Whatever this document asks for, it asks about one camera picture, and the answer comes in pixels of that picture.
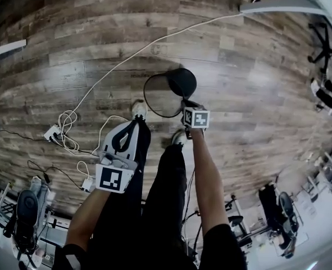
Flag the white wooden rack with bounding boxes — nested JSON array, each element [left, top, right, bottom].
[[0, 173, 17, 227]]

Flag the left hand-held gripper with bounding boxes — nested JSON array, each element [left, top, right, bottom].
[[94, 121, 140, 195]]

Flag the person's right forearm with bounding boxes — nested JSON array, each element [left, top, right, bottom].
[[188, 128, 230, 236]]

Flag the white table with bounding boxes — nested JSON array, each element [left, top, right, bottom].
[[122, 0, 332, 30]]

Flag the person's left white shoe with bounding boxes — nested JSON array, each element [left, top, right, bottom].
[[131, 100, 149, 121]]

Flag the person's black trousers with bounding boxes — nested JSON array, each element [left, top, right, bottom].
[[84, 116, 200, 270]]

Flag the black cable with brick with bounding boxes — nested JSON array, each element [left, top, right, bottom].
[[27, 159, 85, 191]]

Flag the black mesh waste bin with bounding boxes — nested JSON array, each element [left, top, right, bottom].
[[143, 67, 198, 119]]

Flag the white adapter cable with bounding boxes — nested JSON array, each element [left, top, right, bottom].
[[76, 115, 130, 179]]

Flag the person's black top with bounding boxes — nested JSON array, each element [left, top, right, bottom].
[[52, 223, 247, 270]]

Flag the person's left forearm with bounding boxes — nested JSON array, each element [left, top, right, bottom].
[[66, 188, 113, 250]]

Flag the white power strip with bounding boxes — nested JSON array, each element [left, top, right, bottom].
[[44, 124, 62, 142]]

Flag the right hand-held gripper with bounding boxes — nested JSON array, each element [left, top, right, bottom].
[[181, 98, 211, 140]]

